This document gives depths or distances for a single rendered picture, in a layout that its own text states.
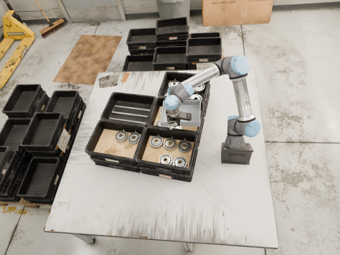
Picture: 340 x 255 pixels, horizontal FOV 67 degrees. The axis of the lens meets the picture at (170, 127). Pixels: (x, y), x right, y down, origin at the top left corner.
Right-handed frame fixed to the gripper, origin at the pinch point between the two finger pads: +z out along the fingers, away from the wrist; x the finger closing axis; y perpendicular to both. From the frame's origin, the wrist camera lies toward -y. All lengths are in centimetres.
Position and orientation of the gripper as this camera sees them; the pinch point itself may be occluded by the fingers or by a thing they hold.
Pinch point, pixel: (179, 123)
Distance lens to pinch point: 177.2
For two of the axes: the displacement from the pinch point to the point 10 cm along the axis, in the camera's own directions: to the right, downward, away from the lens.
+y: -9.9, 0.4, 1.2
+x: 0.0, 9.4, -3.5
